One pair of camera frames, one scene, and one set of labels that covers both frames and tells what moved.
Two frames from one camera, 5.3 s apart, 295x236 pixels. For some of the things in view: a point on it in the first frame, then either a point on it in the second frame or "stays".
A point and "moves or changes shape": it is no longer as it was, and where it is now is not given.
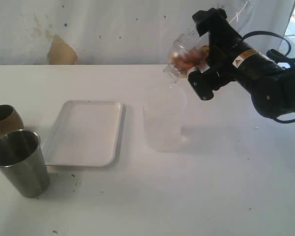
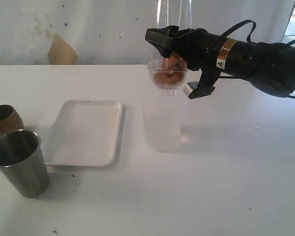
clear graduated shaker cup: [241, 13] -> [166, 13]
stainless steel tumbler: [19, 156] stays
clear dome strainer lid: [186, 51] moves or changes shape
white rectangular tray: [85, 135] stays
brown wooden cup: [4, 119] stays
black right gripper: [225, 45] -> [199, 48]
